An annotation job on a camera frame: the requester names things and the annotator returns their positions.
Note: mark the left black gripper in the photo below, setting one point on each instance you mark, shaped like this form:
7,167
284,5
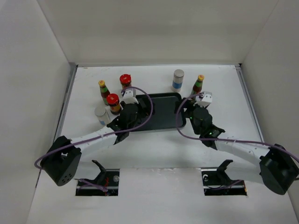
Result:
145,102

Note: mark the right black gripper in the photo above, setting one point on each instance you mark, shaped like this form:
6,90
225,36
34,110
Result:
185,103

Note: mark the red-lid chili jar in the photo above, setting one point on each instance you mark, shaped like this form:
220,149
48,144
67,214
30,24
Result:
125,80
114,103

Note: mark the red-lid chili jar front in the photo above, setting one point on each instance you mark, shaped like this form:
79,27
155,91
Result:
114,103

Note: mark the yellow-cap sauce bottle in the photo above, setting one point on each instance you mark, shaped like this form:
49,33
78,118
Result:
103,91
197,87

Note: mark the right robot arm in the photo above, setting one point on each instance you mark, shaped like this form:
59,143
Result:
270,165

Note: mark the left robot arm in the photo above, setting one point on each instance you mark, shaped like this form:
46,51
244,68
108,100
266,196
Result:
66,159

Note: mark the black plastic tray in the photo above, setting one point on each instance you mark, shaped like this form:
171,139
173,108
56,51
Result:
164,116

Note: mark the blue-label pepper jar right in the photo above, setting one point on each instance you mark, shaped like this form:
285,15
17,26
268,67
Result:
178,77

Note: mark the blue-label pepper jar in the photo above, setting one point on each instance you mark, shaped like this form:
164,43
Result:
178,77
102,115

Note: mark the blue-label pepper jar left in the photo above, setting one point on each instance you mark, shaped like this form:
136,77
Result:
102,115

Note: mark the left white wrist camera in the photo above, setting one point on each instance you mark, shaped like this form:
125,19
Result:
128,96

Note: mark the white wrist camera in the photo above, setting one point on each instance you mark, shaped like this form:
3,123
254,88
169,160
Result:
128,96
204,99

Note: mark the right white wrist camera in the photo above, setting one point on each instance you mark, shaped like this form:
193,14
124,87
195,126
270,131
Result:
204,99

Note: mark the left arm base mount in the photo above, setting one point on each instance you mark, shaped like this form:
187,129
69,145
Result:
105,184

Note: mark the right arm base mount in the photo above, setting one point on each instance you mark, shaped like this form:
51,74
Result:
217,183

